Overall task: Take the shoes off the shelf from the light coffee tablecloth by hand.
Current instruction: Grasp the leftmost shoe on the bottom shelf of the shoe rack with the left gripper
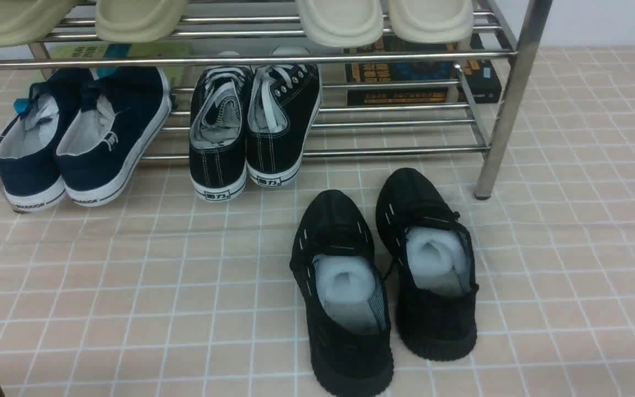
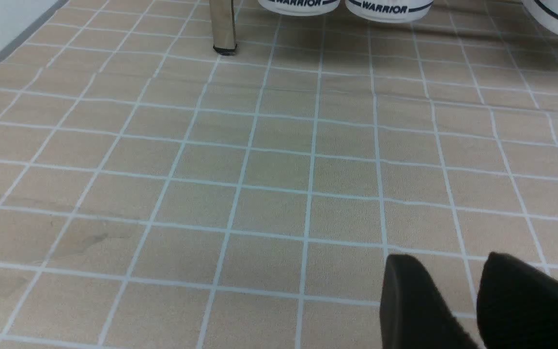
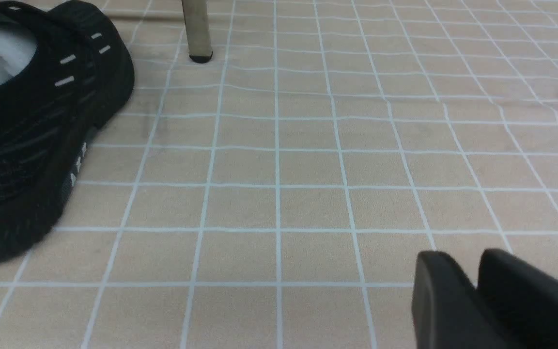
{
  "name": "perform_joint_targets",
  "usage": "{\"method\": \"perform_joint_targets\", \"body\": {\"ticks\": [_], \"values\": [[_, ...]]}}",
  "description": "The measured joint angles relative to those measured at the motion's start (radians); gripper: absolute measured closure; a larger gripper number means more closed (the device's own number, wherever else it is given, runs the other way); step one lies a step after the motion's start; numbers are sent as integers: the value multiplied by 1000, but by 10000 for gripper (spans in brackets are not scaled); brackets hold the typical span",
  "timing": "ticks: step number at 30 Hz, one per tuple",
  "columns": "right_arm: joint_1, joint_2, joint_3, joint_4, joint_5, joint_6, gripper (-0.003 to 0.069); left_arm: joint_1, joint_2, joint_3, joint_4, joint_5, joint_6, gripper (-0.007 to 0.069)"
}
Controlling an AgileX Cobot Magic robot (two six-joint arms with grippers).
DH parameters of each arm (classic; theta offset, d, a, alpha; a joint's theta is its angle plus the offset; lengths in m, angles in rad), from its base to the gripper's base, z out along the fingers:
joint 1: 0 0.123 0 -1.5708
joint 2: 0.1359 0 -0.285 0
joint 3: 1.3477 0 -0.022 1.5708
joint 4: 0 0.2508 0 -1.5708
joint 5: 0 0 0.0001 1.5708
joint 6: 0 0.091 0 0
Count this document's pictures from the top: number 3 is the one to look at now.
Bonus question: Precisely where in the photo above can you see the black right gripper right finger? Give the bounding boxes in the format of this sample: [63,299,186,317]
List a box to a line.
[478,248,558,349]

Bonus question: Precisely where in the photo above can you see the right black knit sneaker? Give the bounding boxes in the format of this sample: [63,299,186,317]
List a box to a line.
[0,0,135,263]

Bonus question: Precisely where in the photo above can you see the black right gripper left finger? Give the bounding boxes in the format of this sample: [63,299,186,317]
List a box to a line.
[412,251,517,349]

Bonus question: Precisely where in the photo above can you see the metal shoe rack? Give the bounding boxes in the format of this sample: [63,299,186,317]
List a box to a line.
[182,0,213,64]

